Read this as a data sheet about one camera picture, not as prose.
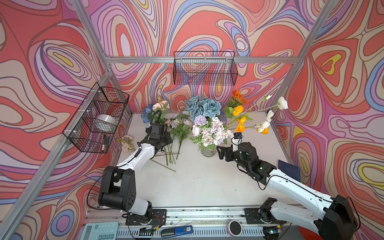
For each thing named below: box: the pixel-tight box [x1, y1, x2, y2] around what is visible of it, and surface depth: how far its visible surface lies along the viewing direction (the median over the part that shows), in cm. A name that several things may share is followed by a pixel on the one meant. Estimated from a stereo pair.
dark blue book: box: [278, 159, 301, 182], surface depth 90 cm
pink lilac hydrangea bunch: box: [190, 115, 232, 151], surface depth 71 cm
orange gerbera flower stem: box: [227, 89, 247, 109], surface depth 73 cm
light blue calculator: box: [80, 221, 119, 240], surface depth 70 cm
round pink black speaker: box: [227, 220, 243, 237], surface depth 68 cm
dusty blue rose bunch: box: [185, 95, 222, 122], surface depth 74 cm
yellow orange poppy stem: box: [232, 105, 269, 135], surface depth 67 cm
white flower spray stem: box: [228, 95, 289, 134], surface depth 64 cm
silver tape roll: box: [96, 114, 118, 126], surface depth 75 cm
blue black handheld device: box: [160, 225, 194, 239], surface depth 69 cm
